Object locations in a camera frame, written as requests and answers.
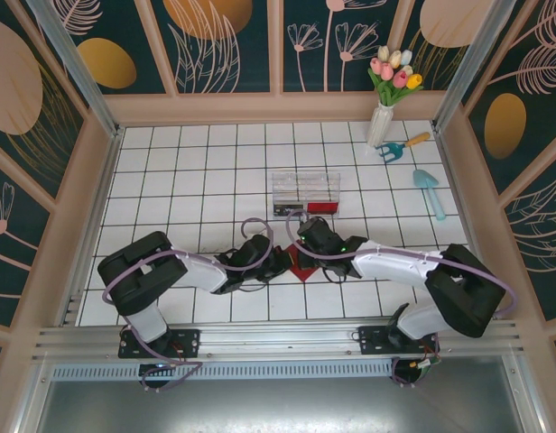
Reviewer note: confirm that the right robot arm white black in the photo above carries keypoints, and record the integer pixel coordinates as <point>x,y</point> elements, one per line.
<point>395,266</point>

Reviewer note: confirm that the clear acrylic box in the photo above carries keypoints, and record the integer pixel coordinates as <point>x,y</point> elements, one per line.
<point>305,185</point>

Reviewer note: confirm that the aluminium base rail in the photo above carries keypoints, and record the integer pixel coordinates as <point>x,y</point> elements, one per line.
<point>278,338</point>

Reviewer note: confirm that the aluminium frame post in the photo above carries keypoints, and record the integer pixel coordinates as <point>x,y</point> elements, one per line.
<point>472,63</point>
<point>79,72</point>

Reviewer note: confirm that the black credit card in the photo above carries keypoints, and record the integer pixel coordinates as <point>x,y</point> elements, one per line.
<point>287,210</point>

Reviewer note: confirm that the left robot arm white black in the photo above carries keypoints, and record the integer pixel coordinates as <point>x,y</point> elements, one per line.
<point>142,275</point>

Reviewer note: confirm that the red credit card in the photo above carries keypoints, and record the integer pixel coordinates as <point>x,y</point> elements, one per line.
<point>323,209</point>

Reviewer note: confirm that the white ribbed vase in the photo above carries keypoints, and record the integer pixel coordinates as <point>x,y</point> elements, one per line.
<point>379,126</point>

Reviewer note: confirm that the light blue toy shovel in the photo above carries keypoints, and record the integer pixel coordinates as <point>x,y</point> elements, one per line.
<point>426,182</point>

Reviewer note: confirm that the artificial tulip bouquet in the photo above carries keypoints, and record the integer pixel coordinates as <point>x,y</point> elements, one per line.
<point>395,76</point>

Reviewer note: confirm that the red card holder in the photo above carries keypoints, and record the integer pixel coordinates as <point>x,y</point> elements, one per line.
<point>309,273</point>

